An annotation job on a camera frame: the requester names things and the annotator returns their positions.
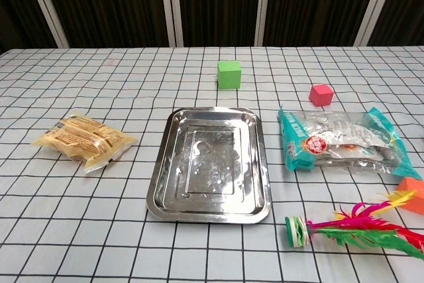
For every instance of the red foam cube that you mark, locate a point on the red foam cube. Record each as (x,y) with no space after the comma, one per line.
(320,94)

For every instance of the white grid checked tablecloth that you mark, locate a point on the white grid checked tablecloth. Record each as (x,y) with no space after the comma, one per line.
(99,230)

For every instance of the orange foam block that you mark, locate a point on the orange foam block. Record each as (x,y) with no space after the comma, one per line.
(414,197)

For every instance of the white-framed dark folding screen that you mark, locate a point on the white-framed dark folding screen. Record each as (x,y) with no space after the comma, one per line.
(212,4)

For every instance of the colourful feather shuttlecock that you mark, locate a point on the colourful feather shuttlecock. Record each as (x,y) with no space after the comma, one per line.
(357,226)

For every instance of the teal and clear snack bag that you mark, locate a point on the teal and clear snack bag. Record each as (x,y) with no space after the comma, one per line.
(341,140)

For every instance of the green foam cube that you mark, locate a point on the green foam cube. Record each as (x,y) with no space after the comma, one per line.
(229,76)

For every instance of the yellow snack packet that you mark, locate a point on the yellow snack packet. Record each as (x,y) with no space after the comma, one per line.
(83,140)

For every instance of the stainless steel rectangular tray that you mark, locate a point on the stainless steel rectangular tray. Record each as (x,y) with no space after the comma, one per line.
(208,167)

